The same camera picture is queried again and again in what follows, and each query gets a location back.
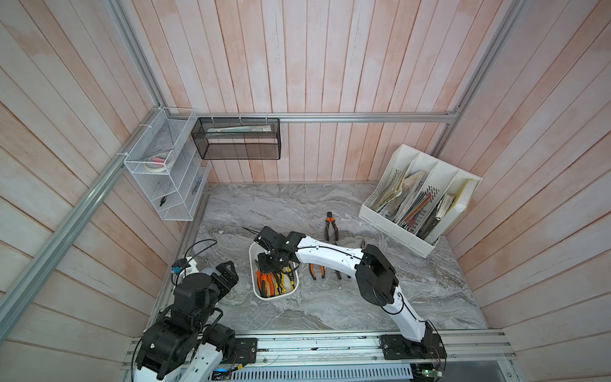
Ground white plastic storage box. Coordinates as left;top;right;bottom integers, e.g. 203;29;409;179
248;243;299;301

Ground orange grey long-nose pliers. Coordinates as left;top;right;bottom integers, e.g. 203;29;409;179
309;264;326;281

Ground dark orange-tipped pliers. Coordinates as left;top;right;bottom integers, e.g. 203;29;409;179
324;212;339;244

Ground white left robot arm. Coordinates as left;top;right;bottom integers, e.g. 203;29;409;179
130;261;258;381

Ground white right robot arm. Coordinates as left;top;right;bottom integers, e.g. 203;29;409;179
254;226;447;362

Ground yellow pliers in box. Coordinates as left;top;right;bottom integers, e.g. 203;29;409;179
276;267;296;294

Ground orange pliers in box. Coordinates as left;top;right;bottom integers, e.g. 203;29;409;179
256;270;276;299

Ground tape roll on shelf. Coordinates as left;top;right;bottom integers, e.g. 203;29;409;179
143;156;167;173

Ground white desktop file organizer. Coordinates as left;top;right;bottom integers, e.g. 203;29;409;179
359;145;481;258

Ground white wire mesh shelf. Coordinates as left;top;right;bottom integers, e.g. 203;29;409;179
124;108;211;221

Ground black mesh wall basket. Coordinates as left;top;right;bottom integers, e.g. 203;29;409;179
191;116;282;161

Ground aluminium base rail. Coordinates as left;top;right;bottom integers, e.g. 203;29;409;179
121;329;516;371

